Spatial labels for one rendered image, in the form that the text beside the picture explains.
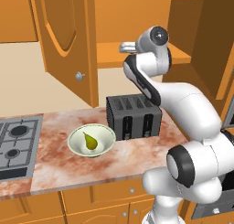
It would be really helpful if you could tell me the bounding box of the orange wall cupboard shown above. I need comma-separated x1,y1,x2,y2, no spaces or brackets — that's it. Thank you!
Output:
0,0,39,45

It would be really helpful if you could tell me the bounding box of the pale green bowl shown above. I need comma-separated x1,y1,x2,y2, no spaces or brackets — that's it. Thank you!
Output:
67,123,117,159

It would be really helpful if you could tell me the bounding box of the grey microwave oven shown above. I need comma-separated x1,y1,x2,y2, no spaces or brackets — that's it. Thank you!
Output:
221,92,234,131

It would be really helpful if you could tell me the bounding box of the silver round door knob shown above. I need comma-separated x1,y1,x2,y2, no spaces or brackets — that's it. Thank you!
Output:
75,71,86,82

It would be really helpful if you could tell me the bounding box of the orange drawer front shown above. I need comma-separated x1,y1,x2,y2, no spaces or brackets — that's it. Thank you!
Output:
90,181,154,205

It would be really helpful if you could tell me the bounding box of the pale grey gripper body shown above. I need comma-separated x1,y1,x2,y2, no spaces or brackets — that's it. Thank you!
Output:
118,41,139,54

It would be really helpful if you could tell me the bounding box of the orange cabinet door with knob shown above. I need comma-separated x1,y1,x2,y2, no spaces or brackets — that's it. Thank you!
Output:
28,0,100,109

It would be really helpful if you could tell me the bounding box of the orange open wall cabinet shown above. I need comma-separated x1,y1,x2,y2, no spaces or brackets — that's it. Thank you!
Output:
92,0,208,84

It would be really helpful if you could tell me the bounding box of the black four-slot toaster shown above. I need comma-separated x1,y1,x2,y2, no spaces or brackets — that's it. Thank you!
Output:
105,92,163,142

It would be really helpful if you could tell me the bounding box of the green pear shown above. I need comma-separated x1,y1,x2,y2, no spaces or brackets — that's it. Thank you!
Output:
82,131,99,151

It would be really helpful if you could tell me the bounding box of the grey gas hob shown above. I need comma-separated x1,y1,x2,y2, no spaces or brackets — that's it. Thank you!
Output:
0,115,44,182

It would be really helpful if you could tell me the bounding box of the black and grey oven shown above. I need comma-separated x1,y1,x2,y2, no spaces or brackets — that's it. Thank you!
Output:
191,171,234,220

